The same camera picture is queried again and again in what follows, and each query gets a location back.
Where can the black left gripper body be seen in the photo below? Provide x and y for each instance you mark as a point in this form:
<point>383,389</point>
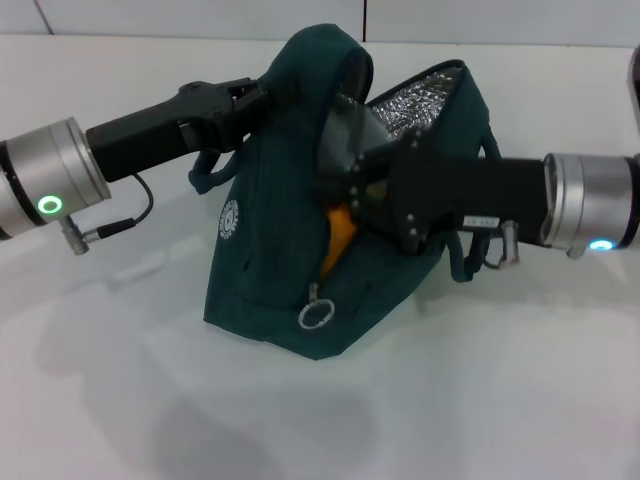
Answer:
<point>145,132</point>

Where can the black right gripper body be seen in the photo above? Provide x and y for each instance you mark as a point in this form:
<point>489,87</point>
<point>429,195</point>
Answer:
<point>475,187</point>

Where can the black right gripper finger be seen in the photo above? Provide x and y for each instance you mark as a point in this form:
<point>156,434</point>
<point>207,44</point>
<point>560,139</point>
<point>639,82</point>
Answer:
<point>380,217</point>
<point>380,157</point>

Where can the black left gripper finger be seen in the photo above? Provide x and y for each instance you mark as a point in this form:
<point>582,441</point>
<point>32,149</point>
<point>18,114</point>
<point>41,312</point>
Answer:
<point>246,92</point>
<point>255,120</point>

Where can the clear plastic lidded container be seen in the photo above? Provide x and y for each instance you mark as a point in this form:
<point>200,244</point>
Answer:
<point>350,130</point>

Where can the yellow orange pear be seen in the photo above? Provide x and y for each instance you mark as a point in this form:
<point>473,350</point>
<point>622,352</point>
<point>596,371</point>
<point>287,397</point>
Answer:
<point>340,235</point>

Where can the dark teal fabric bag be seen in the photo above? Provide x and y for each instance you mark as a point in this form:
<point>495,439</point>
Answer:
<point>275,260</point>

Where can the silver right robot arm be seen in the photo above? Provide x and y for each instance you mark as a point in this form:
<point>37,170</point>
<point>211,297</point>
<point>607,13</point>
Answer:
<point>595,200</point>

